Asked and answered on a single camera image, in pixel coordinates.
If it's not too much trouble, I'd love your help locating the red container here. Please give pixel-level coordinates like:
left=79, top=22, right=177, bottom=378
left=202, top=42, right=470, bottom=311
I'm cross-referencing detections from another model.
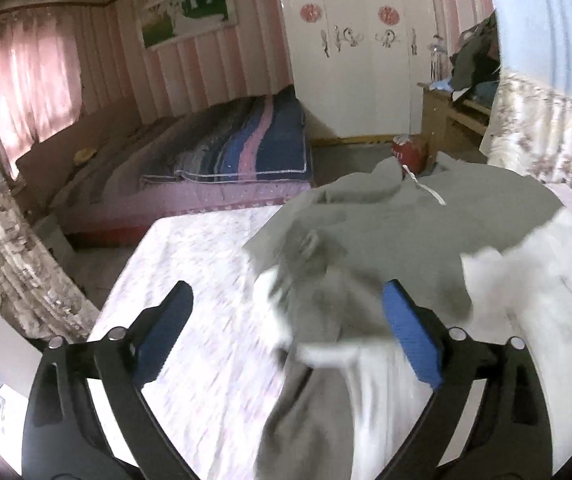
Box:
left=391, top=135, right=430, bottom=177

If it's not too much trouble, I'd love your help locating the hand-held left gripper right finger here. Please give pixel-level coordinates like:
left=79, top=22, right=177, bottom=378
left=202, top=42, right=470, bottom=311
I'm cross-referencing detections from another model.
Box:
left=381, top=280, right=553, bottom=480

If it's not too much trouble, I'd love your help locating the white wardrobe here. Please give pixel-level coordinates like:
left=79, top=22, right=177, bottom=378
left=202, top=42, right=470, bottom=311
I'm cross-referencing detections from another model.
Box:
left=273, top=0, right=443, bottom=142

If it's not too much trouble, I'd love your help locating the grey and white hoodie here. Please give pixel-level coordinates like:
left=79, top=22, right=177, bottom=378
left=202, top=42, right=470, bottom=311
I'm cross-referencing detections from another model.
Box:
left=243, top=152, right=572, bottom=480

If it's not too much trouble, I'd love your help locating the low bed with pink base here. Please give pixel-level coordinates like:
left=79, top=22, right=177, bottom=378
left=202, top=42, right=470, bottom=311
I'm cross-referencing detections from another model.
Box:
left=16, top=91, right=317, bottom=242

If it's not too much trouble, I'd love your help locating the landscape wall picture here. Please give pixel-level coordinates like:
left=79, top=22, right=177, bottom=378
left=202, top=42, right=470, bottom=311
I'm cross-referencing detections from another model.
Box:
left=138, top=0, right=241, bottom=52

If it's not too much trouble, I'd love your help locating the pink window curtain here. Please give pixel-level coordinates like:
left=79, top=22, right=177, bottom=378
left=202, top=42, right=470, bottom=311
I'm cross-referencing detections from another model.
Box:
left=0, top=7, right=84, bottom=181

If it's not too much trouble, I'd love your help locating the blue pink striped blanket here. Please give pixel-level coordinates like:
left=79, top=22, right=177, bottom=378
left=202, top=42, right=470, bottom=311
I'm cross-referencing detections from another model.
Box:
left=140, top=92, right=315, bottom=184

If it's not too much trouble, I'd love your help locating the blue floral bed curtain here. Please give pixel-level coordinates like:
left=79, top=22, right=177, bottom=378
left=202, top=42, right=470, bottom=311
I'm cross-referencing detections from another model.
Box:
left=0, top=130, right=100, bottom=343
left=480, top=0, right=572, bottom=223

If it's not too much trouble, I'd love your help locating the pile of dark clothes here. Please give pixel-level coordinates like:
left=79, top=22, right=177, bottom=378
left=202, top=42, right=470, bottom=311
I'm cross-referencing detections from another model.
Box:
left=447, top=10, right=500, bottom=92

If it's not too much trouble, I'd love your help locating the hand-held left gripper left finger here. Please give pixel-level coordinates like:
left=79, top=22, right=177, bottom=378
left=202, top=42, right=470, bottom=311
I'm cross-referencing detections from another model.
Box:
left=22, top=281, right=201, bottom=480

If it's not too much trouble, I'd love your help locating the hanging metal ornament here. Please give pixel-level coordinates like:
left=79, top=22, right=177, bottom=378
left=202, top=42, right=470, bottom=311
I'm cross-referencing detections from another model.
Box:
left=428, top=34, right=450, bottom=87

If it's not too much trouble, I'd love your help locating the wooden side cabinet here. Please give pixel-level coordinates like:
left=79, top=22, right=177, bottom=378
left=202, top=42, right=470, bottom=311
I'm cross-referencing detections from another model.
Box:
left=417, top=81, right=493, bottom=167

